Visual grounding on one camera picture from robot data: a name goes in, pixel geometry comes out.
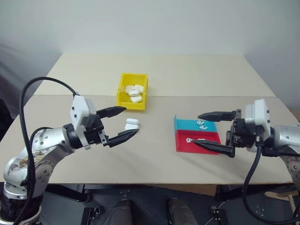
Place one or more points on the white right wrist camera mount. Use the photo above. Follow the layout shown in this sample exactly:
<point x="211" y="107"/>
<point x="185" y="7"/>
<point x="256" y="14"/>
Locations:
<point x="257" y="112"/>

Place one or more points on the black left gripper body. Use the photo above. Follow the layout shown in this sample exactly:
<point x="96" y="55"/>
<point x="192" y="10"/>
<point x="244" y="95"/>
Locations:
<point x="93" y="136"/>

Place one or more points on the dark rounded shape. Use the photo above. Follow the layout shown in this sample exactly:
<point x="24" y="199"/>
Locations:
<point x="180" y="212"/>
<point x="122" y="212"/>

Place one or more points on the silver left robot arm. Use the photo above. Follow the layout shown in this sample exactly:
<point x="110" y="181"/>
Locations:
<point x="47" y="143"/>

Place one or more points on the yellow plastic bin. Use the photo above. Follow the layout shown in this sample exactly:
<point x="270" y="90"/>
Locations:
<point x="121" y="93"/>

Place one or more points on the blue plastic tray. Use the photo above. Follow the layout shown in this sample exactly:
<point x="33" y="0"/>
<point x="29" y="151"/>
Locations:
<point x="185" y="124"/>

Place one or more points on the light wooden piece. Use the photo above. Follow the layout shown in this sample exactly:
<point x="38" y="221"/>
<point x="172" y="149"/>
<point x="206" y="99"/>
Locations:
<point x="288" y="195"/>

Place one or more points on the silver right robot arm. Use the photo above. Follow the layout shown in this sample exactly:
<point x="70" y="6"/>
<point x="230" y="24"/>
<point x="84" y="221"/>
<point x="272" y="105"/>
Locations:
<point x="286" y="138"/>

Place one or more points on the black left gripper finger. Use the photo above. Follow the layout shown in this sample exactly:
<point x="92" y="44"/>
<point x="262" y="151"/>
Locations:
<point x="124" y="137"/>
<point x="112" y="111"/>

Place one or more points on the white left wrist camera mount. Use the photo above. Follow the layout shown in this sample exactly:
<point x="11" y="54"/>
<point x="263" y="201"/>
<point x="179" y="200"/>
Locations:
<point x="79" y="110"/>

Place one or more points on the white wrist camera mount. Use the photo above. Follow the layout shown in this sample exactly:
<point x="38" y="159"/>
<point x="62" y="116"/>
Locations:
<point x="79" y="110"/>
<point x="257" y="112"/>

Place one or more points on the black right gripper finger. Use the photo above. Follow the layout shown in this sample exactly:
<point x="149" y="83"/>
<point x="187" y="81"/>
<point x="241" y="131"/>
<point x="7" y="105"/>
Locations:
<point x="211" y="146"/>
<point x="213" y="116"/>

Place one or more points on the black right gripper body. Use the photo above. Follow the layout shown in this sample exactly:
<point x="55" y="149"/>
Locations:
<point x="243" y="136"/>

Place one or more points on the black table frame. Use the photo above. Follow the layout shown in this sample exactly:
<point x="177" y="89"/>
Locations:
<point x="150" y="187"/>

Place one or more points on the red plastic tray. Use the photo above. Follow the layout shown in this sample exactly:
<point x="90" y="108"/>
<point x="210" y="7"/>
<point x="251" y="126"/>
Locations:
<point x="185" y="146"/>

